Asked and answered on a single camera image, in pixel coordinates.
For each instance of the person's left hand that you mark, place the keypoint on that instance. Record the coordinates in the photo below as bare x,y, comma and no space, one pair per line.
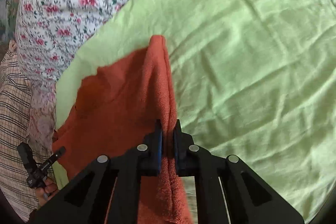
44,194

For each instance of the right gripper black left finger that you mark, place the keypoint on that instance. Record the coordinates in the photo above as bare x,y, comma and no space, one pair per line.
107,190

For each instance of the beige plaid blanket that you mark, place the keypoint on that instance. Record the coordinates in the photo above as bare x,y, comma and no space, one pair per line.
15,115

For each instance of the light green bed sheet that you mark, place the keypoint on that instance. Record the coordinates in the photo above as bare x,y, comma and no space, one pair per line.
251,77

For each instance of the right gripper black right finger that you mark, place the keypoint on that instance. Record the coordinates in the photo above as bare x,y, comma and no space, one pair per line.
228,190

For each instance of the rust orange knit sweater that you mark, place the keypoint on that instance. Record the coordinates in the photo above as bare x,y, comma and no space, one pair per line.
114,110

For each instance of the pastel peony pillowcase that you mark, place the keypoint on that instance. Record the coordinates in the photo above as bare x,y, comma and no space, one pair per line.
41,126

